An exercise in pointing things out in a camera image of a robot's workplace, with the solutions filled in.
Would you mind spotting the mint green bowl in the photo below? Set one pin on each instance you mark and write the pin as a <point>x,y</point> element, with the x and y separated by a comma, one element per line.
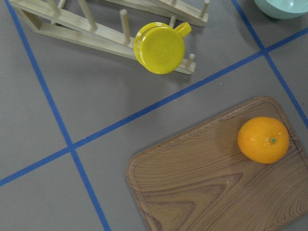
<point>283,9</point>

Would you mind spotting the wooden dish rack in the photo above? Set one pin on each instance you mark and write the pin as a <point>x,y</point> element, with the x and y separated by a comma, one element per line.
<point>50,18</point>

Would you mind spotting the wooden tray board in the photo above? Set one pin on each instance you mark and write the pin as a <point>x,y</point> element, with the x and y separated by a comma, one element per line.
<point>200,181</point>

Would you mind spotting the orange fruit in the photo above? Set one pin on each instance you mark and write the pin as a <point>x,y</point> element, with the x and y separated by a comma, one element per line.
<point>263,139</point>

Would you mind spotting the yellow plastic cup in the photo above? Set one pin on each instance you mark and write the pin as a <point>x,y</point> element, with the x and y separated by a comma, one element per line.
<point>159,48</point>

